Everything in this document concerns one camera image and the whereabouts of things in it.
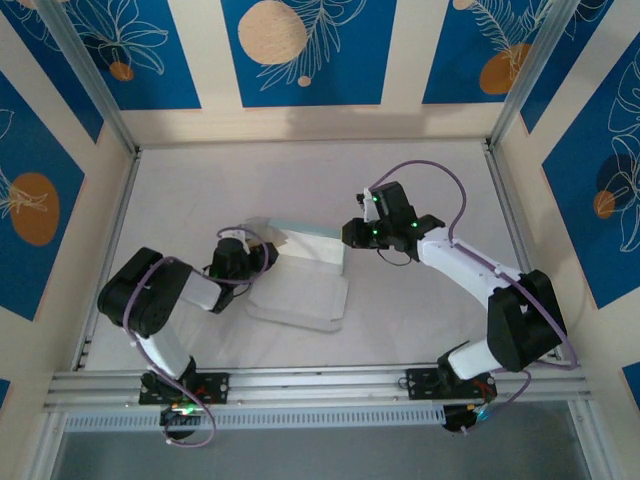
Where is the white and teal paper box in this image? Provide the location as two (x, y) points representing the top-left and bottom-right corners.
(243, 215), (350, 334)

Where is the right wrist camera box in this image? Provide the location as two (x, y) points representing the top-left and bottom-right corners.
(355, 187), (377, 225)

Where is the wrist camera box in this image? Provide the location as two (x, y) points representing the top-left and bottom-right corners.
(230, 227), (252, 255)
(355, 187), (377, 225)

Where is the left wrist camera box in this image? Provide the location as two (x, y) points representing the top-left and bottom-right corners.
(230, 227), (252, 255)

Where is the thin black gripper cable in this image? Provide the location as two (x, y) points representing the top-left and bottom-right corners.
(374, 247), (420, 267)

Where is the aluminium table side rail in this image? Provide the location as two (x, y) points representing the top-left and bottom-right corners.
(72, 149), (141, 371)
(482, 142), (564, 361)

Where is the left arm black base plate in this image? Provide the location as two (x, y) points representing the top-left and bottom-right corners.
(138, 372), (231, 406)

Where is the aluminium mounting rail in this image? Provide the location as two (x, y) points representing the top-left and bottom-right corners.
(43, 362), (594, 414)

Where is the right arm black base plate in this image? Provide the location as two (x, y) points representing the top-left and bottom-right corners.
(405, 367), (499, 401)

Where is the grey slotted cable duct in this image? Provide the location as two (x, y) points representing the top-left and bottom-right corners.
(63, 405), (446, 432)

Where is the aluminium frame post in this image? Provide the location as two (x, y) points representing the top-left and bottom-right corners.
(487, 0), (574, 151)
(37, 0), (139, 156)

